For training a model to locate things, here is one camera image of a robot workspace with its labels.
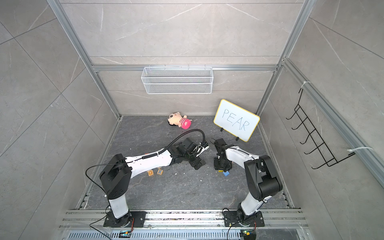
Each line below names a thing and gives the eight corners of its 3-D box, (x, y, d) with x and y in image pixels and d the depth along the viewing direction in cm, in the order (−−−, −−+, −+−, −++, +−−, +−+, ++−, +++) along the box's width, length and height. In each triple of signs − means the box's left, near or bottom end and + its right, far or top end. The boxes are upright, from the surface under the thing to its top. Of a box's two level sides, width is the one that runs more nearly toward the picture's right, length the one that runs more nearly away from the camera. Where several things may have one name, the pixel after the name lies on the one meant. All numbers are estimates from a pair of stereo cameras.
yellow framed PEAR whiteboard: (211, 125, 117) (214, 107, 102) (220, 117, 122) (223, 99, 108) (245, 145, 105) (253, 128, 90) (252, 135, 110) (261, 117, 96)
